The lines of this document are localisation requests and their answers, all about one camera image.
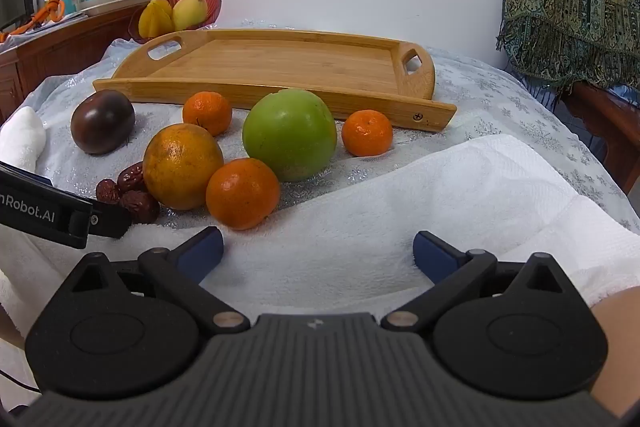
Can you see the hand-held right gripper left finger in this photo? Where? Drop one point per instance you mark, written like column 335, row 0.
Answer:
column 200, row 253

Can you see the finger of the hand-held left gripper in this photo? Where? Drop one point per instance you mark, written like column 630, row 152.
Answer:
column 107, row 221

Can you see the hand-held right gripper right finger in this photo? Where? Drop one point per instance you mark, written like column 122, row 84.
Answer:
column 435, row 257

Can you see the dried red date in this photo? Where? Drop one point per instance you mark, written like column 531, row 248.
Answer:
column 106, row 192
column 131, row 178
column 140, row 205

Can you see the mandarin with green stem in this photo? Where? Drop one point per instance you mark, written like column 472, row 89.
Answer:
column 243, row 193

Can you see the large mottled orange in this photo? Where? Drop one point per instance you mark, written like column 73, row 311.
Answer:
column 182, row 167

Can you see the dark purple tomato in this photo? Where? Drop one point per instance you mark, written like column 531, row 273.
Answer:
column 102, row 122

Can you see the small mandarin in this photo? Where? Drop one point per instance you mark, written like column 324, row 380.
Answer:
column 367, row 133
column 207, row 112

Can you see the green apple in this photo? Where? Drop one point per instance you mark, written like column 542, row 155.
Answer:
column 290, row 134

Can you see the wooden tray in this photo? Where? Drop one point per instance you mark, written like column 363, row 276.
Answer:
column 280, row 62

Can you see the rolled white towel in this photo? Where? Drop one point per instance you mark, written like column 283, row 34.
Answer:
column 20, row 137

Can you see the snowflake sheer tablecloth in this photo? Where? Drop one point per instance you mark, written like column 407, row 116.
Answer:
column 500, row 107

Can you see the wooden cabinet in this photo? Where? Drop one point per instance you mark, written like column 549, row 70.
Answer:
column 65, row 47

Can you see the person's bare leg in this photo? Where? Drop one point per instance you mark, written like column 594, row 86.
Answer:
column 617, row 347

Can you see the yellow starfruit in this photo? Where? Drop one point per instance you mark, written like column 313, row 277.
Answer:
column 155, row 19

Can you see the wooden chair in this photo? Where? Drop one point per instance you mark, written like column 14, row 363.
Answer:
column 610, row 122

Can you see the yellow mango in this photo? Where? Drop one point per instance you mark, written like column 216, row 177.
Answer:
column 189, row 12

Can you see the red glass bowl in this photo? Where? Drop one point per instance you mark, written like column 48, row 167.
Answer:
column 212, row 2

